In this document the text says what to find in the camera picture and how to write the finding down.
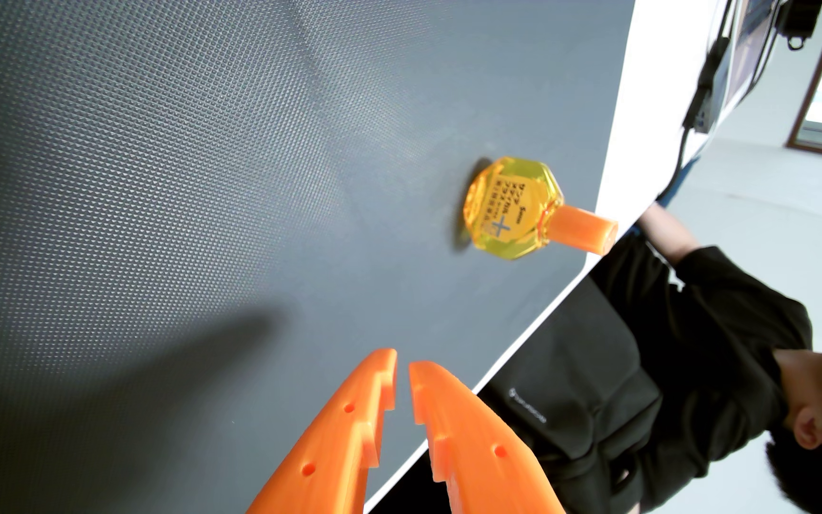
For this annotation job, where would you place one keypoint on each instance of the yellow eyedrops bottle orange cap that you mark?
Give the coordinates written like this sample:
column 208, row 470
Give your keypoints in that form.
column 511, row 207

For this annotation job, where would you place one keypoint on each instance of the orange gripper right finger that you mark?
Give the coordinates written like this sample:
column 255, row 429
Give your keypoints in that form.
column 482, row 457

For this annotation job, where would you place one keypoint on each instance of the black power adapter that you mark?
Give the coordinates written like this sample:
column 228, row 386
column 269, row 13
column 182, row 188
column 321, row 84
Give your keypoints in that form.
column 705, row 93

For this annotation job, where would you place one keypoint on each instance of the grey textured mat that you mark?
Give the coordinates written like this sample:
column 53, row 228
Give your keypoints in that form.
column 240, row 178

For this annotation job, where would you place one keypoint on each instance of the person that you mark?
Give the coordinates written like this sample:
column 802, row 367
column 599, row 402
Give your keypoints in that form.
column 668, row 357

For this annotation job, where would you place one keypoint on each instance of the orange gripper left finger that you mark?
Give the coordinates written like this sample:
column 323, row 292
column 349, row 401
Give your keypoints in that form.
column 332, row 446

